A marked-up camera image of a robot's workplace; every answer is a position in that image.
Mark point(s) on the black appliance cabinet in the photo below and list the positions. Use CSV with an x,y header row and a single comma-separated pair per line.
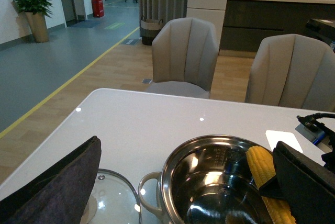
x,y
321,29

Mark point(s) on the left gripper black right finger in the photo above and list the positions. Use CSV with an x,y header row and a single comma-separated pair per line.
x,y
307,186

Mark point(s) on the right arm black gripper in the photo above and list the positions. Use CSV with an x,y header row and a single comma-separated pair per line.
x,y
318,134

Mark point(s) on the left beige upholstered chair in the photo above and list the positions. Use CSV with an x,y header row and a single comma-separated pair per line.
x,y
184,57

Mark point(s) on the beige upholstered chair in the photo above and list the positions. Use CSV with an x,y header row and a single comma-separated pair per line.
x,y
184,57
292,71

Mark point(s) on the dark kitchen counter cabinet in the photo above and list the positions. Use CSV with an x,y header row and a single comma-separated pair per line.
x,y
248,22

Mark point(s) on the beige electric cooking pot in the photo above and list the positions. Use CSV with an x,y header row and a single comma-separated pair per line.
x,y
207,179

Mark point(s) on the green potted plant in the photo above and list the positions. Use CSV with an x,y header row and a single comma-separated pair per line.
x,y
36,11

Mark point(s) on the woven laundry basket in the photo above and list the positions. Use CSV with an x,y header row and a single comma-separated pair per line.
x,y
149,29

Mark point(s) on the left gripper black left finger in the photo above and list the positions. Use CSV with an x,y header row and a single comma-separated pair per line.
x,y
59,194

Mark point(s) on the right beige upholstered chair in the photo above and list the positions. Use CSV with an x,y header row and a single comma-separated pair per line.
x,y
292,71

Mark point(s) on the yellow corn cob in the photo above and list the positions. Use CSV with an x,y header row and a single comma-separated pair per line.
x,y
260,162

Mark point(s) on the glass pot lid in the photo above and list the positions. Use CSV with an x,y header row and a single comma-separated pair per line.
x,y
113,200

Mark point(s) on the red bin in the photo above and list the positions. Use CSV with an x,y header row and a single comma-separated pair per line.
x,y
97,7

